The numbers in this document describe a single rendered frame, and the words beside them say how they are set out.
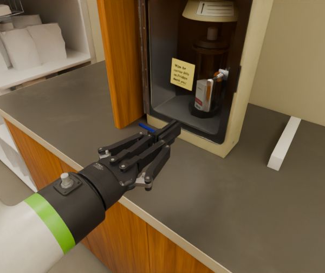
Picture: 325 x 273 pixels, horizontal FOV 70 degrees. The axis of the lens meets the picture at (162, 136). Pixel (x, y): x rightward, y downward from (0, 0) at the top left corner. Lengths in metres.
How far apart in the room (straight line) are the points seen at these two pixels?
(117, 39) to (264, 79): 0.62
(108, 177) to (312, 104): 0.87
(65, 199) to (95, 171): 0.06
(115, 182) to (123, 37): 0.52
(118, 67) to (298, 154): 0.64
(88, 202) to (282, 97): 0.90
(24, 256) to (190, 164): 0.51
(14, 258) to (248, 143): 0.71
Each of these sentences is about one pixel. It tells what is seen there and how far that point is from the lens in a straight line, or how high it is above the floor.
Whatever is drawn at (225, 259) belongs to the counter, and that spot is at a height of 0.94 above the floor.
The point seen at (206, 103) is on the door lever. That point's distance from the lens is 0.61.
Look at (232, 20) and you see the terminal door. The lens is 0.59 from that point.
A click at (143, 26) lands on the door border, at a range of 0.74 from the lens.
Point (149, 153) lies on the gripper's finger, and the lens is 0.42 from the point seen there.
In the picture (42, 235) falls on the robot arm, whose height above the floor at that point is 1.18.
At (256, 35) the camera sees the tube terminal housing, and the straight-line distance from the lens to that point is 0.63.
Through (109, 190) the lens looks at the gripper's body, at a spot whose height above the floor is 1.16.
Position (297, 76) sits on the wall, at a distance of 1.04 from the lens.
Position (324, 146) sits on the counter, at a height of 0.94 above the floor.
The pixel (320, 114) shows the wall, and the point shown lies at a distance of 1.08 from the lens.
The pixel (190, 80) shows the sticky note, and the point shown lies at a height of 1.17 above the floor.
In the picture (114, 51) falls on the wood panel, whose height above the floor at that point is 1.22.
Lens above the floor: 1.43
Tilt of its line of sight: 37 degrees down
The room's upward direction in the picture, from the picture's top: straight up
